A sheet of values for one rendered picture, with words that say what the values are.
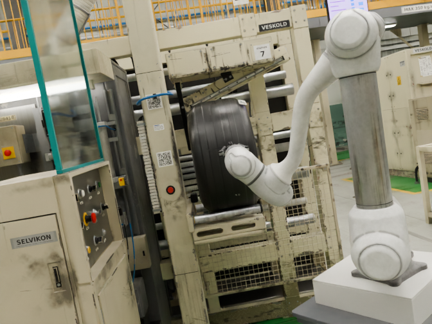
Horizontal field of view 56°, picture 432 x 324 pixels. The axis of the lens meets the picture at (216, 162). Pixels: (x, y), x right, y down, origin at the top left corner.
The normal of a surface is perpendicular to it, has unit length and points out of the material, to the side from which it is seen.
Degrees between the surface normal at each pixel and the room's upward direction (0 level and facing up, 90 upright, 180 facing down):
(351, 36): 84
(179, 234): 90
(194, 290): 90
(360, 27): 84
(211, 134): 64
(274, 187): 103
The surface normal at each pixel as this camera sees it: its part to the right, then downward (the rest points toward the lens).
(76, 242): 0.03, 0.08
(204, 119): -0.10, -0.61
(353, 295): -0.75, 0.18
